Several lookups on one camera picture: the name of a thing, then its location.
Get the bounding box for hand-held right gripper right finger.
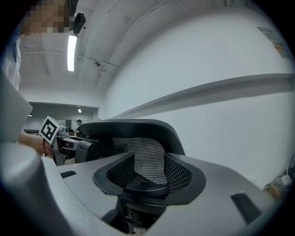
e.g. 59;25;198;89
147;153;278;236

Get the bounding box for white router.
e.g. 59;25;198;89
281;167;292;186

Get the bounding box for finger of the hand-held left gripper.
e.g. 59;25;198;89
59;137;79;151

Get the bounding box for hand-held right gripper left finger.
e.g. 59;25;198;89
42;151;136;236

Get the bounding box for black head-worn camera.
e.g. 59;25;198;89
68;12;87;35

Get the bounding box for paper wall poster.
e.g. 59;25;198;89
256;26;290;61

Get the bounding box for person's pale clothing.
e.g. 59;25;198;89
0;25;58;236

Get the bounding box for person's left forearm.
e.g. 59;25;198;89
18;130;54;159

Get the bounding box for person's head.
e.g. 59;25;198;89
22;0;79;36

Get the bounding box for ceiling light tube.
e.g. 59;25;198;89
67;34;78;72

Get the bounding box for black office chair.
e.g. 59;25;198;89
77;118;186;233

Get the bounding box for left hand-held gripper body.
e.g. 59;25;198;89
38;116;70;165

